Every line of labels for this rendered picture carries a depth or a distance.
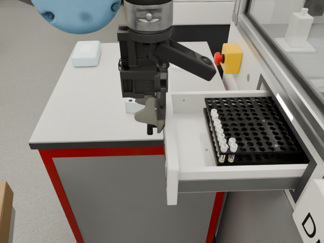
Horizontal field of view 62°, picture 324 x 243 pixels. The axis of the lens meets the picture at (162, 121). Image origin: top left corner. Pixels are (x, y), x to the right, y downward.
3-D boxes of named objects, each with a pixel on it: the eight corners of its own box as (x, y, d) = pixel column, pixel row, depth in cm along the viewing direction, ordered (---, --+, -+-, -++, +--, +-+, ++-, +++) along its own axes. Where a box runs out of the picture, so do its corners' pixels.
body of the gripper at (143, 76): (125, 79, 54) (119, 18, 46) (168, 78, 54) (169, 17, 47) (122, 101, 48) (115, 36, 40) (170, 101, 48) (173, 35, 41)
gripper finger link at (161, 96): (155, 111, 54) (155, 69, 49) (164, 111, 54) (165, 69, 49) (156, 124, 50) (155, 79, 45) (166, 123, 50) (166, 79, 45)
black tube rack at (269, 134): (215, 175, 54) (219, 152, 50) (202, 118, 68) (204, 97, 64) (324, 171, 55) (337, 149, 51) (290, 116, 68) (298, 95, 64)
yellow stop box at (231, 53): (222, 74, 84) (225, 53, 79) (217, 63, 89) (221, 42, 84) (238, 74, 84) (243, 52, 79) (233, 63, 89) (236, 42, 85)
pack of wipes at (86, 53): (98, 67, 103) (96, 56, 101) (72, 68, 103) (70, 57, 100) (101, 49, 115) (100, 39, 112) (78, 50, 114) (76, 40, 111)
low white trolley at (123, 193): (82, 264, 121) (27, 142, 72) (101, 159, 169) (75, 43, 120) (211, 259, 123) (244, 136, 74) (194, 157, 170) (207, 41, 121)
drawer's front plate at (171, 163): (167, 207, 51) (168, 168, 44) (161, 111, 73) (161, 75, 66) (176, 206, 51) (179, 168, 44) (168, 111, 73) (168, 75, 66)
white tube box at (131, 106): (125, 112, 82) (124, 101, 80) (132, 96, 89) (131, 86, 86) (166, 115, 81) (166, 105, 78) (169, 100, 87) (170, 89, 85)
